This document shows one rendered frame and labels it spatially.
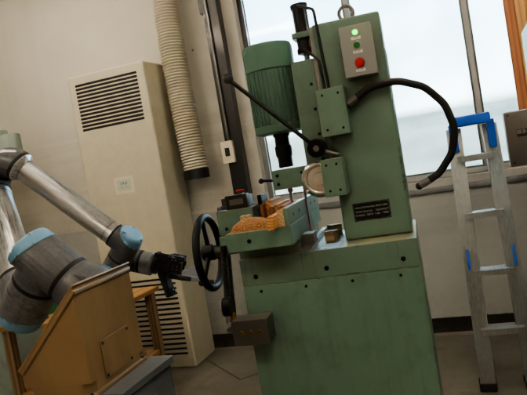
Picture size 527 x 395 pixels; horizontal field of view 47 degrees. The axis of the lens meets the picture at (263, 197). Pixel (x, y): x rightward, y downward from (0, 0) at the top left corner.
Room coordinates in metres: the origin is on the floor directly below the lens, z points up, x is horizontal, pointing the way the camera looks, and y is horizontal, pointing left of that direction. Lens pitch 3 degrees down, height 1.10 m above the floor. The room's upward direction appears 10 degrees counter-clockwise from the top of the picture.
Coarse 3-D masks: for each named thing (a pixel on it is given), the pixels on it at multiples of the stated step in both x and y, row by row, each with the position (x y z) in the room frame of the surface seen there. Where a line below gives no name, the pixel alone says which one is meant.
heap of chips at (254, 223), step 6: (240, 222) 1.92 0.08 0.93; (246, 222) 1.91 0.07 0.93; (252, 222) 1.91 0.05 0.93; (258, 222) 1.90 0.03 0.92; (264, 222) 1.90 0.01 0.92; (234, 228) 1.92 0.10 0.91; (240, 228) 1.91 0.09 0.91; (246, 228) 1.90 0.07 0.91; (252, 228) 1.90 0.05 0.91; (258, 228) 1.89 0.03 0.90; (264, 228) 1.89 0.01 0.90
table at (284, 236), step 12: (312, 216) 2.26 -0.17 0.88; (288, 228) 1.86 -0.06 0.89; (300, 228) 2.01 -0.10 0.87; (228, 240) 1.91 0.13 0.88; (240, 240) 1.90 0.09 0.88; (252, 240) 1.89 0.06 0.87; (264, 240) 1.88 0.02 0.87; (276, 240) 1.87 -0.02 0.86; (288, 240) 1.86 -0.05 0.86; (228, 252) 1.91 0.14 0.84
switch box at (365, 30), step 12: (360, 24) 1.92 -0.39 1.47; (348, 36) 1.93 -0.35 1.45; (372, 36) 1.92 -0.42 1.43; (348, 48) 1.93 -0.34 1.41; (360, 48) 1.92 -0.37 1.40; (372, 48) 1.92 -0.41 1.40; (348, 60) 1.93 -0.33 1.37; (372, 60) 1.92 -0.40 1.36; (348, 72) 1.94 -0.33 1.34; (360, 72) 1.93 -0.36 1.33; (372, 72) 1.92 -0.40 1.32
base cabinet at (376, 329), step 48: (288, 288) 1.96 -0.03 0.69; (336, 288) 1.92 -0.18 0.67; (384, 288) 1.89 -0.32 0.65; (288, 336) 1.97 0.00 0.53; (336, 336) 1.93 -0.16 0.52; (384, 336) 1.89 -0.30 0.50; (432, 336) 1.87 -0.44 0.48; (288, 384) 1.97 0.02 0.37; (336, 384) 1.93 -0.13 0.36; (384, 384) 1.90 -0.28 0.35; (432, 384) 1.86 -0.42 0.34
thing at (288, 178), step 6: (294, 168) 2.13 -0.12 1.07; (300, 168) 2.12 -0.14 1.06; (276, 174) 2.14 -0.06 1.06; (282, 174) 2.14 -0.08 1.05; (288, 174) 2.13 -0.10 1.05; (294, 174) 2.13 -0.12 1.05; (276, 180) 2.15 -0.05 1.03; (282, 180) 2.14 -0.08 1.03; (288, 180) 2.14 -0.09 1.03; (294, 180) 2.13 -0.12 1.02; (300, 180) 2.12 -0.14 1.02; (276, 186) 2.15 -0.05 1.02; (282, 186) 2.14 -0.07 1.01; (288, 186) 2.14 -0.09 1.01; (294, 186) 2.13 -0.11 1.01; (300, 186) 2.13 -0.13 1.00
